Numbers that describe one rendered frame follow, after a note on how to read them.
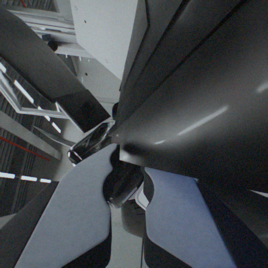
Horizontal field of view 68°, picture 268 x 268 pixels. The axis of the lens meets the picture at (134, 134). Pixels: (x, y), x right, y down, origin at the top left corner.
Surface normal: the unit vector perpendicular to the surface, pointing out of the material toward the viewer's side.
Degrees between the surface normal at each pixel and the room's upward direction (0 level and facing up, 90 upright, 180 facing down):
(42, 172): 90
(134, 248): 90
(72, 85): 123
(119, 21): 50
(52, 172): 90
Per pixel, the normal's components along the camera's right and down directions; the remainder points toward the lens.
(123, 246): 0.10, -0.27
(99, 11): -0.69, 0.62
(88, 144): -0.27, -0.71
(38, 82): 0.76, -0.55
